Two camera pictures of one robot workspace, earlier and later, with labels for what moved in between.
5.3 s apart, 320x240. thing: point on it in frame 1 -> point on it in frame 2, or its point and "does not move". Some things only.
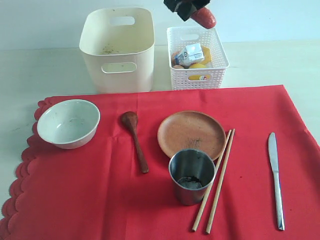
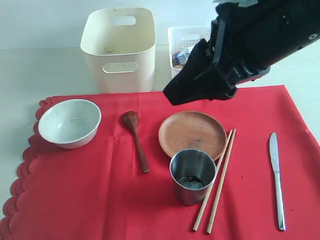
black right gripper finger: (172, 4) -> (196, 81)
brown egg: (178, 66) does not move
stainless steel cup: (192, 172) does not move
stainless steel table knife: (273, 157) does not move
